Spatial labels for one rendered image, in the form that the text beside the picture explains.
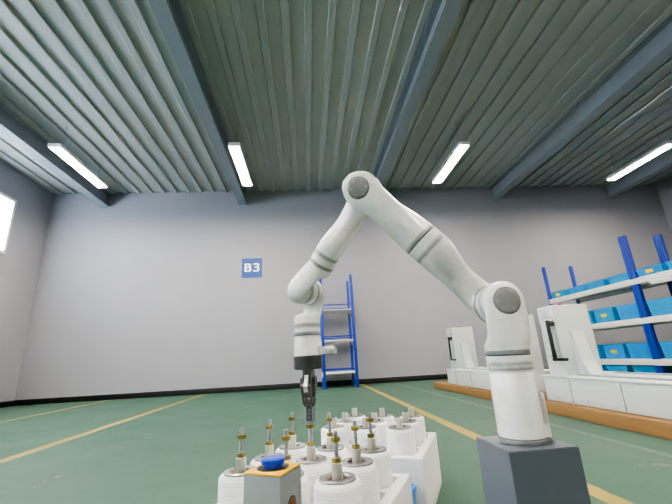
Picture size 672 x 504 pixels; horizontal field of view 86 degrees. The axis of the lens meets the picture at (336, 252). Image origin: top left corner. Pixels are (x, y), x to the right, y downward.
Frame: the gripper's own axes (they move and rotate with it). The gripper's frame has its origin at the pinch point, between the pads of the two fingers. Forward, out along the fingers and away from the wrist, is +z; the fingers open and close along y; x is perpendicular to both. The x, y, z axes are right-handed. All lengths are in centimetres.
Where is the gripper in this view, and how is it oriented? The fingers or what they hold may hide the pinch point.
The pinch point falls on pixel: (310, 414)
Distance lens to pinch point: 99.2
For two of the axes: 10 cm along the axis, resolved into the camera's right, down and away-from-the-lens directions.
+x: 10.0, -0.8, -0.6
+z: 0.6, 9.6, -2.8
